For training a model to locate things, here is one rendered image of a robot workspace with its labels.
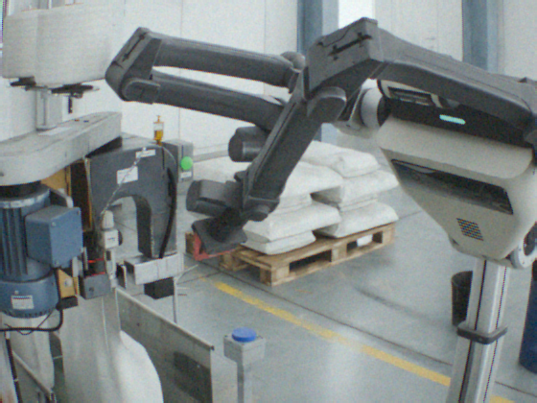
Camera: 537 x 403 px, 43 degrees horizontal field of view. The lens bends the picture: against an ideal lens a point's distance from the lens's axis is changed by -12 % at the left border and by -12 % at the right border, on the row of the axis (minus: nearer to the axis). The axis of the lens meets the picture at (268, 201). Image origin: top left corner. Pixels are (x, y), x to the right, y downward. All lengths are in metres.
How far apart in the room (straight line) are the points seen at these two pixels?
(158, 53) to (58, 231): 0.36
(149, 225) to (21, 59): 0.53
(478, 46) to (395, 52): 9.08
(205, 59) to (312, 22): 6.19
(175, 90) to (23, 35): 0.43
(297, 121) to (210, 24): 5.76
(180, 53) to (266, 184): 0.29
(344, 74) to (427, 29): 8.35
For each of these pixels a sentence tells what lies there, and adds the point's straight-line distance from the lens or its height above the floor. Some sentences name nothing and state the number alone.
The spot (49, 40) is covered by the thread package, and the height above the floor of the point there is 1.62.
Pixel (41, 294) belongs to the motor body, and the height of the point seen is 1.14.
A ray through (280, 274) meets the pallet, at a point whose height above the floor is 0.06.
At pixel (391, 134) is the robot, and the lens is 1.52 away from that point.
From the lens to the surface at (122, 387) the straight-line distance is 1.83.
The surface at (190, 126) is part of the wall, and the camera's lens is 6.81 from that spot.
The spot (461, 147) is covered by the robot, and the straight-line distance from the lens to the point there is 1.43.
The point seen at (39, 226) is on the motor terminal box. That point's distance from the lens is 1.32.
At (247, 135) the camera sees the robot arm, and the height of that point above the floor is 1.40.
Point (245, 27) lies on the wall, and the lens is 7.11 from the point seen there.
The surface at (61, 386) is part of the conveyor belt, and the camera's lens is 2.60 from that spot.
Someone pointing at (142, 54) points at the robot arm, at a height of 1.58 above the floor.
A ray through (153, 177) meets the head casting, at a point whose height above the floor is 1.27.
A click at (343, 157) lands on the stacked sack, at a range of 4.96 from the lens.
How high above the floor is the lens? 1.68
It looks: 16 degrees down
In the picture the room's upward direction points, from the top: 1 degrees clockwise
